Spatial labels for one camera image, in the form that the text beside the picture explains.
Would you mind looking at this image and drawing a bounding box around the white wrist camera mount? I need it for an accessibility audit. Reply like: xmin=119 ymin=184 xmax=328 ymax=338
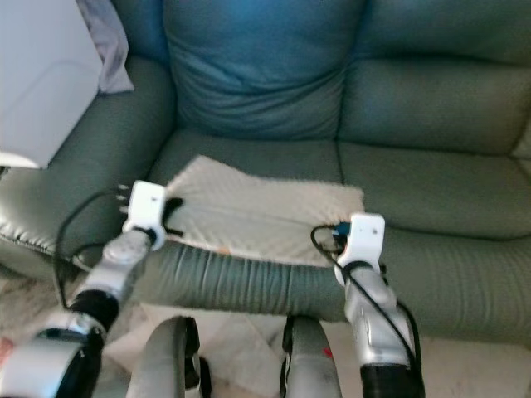
xmin=339 ymin=213 xmax=387 ymax=273
xmin=124 ymin=181 xmax=168 ymax=241

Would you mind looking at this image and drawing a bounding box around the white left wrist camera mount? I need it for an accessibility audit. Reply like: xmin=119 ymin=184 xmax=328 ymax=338
xmin=124 ymin=181 xmax=168 ymax=241

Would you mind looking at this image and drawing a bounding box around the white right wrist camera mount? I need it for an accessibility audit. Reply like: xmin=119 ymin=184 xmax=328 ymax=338
xmin=339 ymin=213 xmax=387 ymax=273

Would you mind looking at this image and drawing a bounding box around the silver robot leg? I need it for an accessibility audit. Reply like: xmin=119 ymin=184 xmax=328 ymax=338
xmin=278 ymin=315 xmax=341 ymax=398
xmin=129 ymin=315 xmax=212 ymax=398

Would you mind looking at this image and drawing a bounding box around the lavender grey cloth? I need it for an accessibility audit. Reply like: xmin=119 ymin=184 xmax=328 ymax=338
xmin=76 ymin=0 xmax=135 ymax=94

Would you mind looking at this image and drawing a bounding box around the silver right robot leg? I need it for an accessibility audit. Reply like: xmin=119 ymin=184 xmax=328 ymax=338
xmin=278 ymin=315 xmax=341 ymax=398

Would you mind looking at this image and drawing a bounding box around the white plastic box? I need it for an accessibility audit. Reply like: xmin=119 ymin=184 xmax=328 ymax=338
xmin=0 ymin=0 xmax=103 ymax=170

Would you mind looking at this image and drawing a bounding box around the silver left robot leg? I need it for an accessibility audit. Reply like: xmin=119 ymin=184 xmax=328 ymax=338
xmin=129 ymin=315 xmax=212 ymax=398

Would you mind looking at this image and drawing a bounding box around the beige quilted pillow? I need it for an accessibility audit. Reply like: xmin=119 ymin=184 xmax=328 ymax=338
xmin=168 ymin=155 xmax=368 ymax=269

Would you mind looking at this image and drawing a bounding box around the dark green leather sofa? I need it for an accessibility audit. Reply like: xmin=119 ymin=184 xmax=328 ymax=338
xmin=0 ymin=0 xmax=531 ymax=347

